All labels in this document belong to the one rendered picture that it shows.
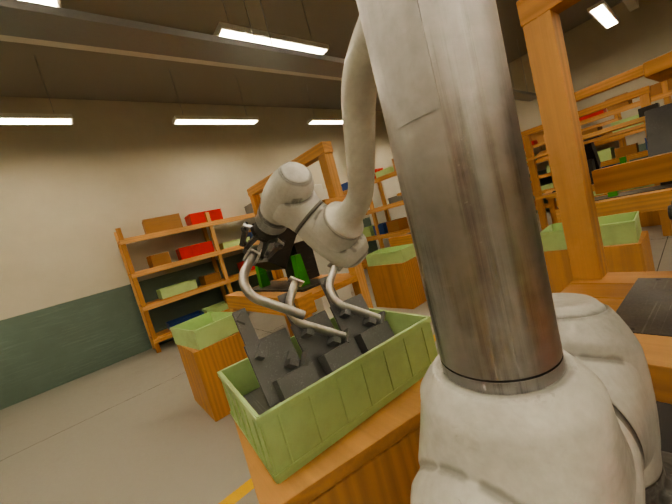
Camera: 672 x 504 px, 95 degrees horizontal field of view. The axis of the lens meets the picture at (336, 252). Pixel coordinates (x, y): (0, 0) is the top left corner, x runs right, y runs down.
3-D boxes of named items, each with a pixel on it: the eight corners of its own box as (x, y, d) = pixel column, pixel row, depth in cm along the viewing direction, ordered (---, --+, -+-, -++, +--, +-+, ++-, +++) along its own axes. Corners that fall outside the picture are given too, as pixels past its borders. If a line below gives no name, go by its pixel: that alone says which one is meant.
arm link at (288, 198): (247, 208, 76) (289, 242, 77) (264, 166, 64) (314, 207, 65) (273, 187, 82) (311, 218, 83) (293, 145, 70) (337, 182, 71)
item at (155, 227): (301, 293, 708) (273, 196, 688) (157, 354, 521) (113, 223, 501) (289, 292, 750) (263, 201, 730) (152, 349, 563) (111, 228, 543)
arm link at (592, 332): (669, 427, 42) (642, 275, 40) (666, 541, 31) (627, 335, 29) (535, 397, 55) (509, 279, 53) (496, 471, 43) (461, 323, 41)
